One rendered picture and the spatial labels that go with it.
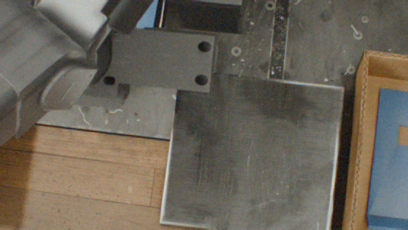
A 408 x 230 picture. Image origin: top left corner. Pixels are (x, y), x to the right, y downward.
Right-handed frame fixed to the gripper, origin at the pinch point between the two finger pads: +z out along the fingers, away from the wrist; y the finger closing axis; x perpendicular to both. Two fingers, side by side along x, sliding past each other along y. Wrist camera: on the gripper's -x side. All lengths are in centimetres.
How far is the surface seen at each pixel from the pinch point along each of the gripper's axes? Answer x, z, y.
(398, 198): -29.9, 5.0, -13.8
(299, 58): -18.1, 11.8, -1.5
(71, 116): 4.9, 8.2, -9.7
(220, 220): -11.9, 2.4, -17.1
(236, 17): -11.2, 8.0, 2.3
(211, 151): -10.2, 5.3, -10.9
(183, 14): -5.8, 8.8, 1.9
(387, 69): -27.3, 8.2, -1.1
